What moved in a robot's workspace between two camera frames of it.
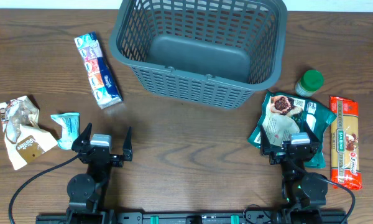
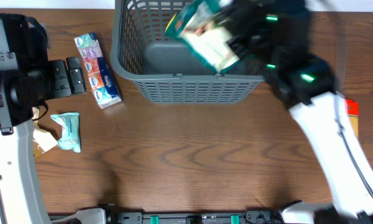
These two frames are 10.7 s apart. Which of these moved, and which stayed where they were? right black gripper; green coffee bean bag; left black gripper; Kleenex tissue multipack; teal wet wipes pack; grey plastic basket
Moved: right black gripper; green coffee bean bag; left black gripper; grey plastic basket
Stayed: Kleenex tissue multipack; teal wet wipes pack
